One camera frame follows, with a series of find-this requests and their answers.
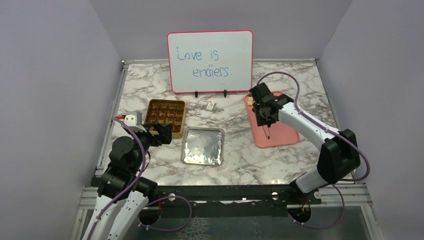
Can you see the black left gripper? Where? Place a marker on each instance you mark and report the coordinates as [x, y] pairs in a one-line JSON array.
[[165, 135]]

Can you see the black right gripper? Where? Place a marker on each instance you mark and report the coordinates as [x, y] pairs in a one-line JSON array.
[[261, 121]]

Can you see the pink silicone tongs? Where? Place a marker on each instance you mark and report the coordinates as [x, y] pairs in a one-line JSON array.
[[267, 131]]

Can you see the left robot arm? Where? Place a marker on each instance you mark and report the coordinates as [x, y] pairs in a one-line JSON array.
[[123, 192]]

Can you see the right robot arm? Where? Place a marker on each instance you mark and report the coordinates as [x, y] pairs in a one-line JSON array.
[[337, 149]]

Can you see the chocolate pile on tray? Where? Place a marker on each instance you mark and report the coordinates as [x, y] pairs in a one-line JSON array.
[[249, 101]]

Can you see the gold chocolate box tray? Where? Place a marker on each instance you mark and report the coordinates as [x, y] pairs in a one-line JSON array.
[[166, 111]]

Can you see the pink plastic tray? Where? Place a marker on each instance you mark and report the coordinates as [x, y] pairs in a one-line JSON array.
[[281, 134]]

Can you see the silver tin lid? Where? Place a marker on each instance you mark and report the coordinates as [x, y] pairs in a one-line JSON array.
[[203, 146]]

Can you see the small white card box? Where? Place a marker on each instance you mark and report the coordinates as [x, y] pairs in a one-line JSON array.
[[210, 105]]

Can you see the pink-framed whiteboard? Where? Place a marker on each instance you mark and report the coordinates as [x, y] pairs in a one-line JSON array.
[[210, 61]]

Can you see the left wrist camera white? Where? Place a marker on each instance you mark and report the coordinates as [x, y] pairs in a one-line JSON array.
[[133, 119]]

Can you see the black table base rail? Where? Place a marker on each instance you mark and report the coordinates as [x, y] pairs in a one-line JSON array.
[[220, 201]]

